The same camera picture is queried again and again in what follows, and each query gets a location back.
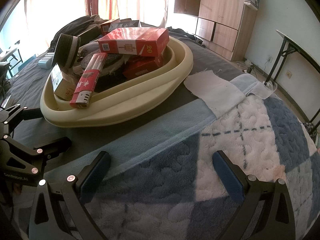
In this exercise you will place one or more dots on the black-legged folding table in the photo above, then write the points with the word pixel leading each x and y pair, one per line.
pixel 300 47

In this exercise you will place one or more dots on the white power strip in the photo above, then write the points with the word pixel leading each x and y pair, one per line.
pixel 246 67

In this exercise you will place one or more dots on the large red cigarette carton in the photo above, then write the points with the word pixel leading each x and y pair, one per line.
pixel 130 38

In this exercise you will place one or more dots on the bed with grey sheet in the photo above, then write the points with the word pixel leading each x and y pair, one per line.
pixel 200 65

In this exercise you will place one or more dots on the light blue tissue pack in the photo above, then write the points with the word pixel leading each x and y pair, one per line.
pixel 46 62

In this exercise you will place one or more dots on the grey stone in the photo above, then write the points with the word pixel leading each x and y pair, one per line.
pixel 90 47

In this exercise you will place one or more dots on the black wheel with white band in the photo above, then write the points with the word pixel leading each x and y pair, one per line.
pixel 65 47

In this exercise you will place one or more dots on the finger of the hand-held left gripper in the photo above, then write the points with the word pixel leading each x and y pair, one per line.
pixel 57 146
pixel 32 113

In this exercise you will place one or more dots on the dark basket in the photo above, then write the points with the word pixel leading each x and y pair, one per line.
pixel 312 130

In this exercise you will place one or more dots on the large red lighter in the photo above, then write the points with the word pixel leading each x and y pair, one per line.
pixel 86 85

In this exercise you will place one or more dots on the wooden wardrobe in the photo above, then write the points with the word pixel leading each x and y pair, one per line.
pixel 225 5

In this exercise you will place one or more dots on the red and beige cigarette box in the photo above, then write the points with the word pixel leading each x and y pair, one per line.
pixel 62 88

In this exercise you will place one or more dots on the cream plastic basin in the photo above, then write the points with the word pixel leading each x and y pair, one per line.
pixel 112 110

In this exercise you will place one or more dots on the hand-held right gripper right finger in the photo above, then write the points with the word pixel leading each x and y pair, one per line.
pixel 228 177

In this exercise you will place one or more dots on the white wall outlet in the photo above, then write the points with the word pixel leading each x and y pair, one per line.
pixel 289 74
pixel 269 59

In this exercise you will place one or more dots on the dark printed cigarette box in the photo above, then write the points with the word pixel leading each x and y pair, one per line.
pixel 126 23

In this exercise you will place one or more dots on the blue white plaid blanket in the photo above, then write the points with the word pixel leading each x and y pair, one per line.
pixel 250 130

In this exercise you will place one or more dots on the dark grey clothing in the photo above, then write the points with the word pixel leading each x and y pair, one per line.
pixel 75 27

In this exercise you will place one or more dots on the red cigarette box with code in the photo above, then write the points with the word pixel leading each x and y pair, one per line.
pixel 107 27

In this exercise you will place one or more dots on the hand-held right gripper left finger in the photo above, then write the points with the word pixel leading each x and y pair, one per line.
pixel 96 172

